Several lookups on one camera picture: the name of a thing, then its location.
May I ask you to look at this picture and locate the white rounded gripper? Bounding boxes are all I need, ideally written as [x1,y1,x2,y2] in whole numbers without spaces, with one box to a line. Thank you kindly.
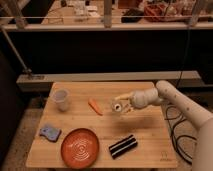
[114,88,160,113]

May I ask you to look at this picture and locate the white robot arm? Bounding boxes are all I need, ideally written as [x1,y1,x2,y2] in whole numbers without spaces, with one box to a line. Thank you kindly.
[115,80,213,171]

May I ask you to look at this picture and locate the orange carrot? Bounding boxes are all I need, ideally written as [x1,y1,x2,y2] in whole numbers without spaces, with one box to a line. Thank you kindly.
[88,99,102,116]

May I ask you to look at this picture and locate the black white striped cloth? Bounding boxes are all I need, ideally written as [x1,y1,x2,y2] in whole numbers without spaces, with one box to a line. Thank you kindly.
[108,135,138,159]

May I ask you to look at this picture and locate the orange ridged plate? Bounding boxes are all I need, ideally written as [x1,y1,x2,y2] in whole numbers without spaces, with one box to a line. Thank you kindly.
[60,128,99,169]

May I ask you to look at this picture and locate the translucent plastic cup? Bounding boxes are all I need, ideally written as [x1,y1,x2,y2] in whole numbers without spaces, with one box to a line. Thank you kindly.
[51,89,69,112]

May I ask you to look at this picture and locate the blue sponge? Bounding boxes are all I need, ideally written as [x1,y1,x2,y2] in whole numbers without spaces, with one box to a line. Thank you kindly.
[39,124,62,142]

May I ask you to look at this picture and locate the black dark object on shelf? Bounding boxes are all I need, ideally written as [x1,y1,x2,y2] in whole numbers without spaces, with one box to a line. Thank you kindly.
[121,9,144,23]

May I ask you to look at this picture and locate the red basket on shelf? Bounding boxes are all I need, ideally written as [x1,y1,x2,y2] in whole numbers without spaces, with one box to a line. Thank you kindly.
[144,4,180,22]

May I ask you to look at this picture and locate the metal diagonal support rod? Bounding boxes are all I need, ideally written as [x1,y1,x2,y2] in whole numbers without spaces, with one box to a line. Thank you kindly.
[1,26,33,79]

